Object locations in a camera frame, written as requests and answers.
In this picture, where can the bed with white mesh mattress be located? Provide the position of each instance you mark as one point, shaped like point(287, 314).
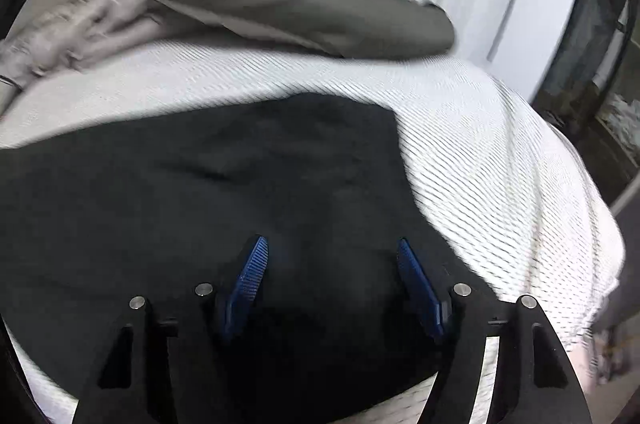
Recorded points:
point(500, 153)

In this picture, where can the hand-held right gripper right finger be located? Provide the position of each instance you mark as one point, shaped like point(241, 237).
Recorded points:
point(420, 289)

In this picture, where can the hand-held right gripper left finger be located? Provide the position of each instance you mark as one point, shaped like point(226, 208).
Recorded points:
point(245, 284)

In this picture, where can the light grey blanket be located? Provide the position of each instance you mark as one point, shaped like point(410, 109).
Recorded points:
point(75, 28)

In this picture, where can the black pants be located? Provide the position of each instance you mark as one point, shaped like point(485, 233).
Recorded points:
point(200, 204)

